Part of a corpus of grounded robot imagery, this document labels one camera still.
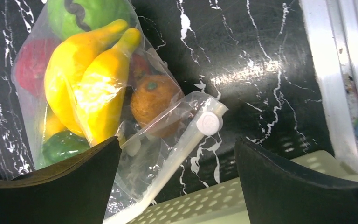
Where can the yellow fake banana bunch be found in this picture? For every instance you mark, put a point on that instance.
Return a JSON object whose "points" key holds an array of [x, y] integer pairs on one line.
{"points": [[86, 78]]}

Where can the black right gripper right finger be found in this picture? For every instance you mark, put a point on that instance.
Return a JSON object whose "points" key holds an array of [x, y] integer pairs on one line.
{"points": [[279, 191]]}

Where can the fake orange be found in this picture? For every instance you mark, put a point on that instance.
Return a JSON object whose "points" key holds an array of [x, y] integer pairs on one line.
{"points": [[154, 94]]}

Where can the fake green apple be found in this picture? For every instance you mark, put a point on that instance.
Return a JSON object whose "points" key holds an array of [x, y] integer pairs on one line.
{"points": [[69, 17]]}

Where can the fake green pepper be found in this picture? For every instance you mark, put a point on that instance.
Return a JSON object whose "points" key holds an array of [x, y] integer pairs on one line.
{"points": [[61, 146]]}

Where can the clear polka dot zip bag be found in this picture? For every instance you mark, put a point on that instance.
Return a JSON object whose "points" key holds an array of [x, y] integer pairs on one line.
{"points": [[149, 155]]}

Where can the fake red apple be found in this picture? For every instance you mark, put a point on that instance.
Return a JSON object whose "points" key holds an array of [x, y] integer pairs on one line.
{"points": [[31, 64]]}

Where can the aluminium frame rail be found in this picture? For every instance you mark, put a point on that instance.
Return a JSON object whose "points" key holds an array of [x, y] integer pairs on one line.
{"points": [[332, 32]]}

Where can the pale green perforated basket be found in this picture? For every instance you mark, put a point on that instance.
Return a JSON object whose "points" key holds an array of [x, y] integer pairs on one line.
{"points": [[224, 203]]}

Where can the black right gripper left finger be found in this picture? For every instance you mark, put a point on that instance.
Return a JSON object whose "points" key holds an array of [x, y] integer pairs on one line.
{"points": [[73, 191]]}

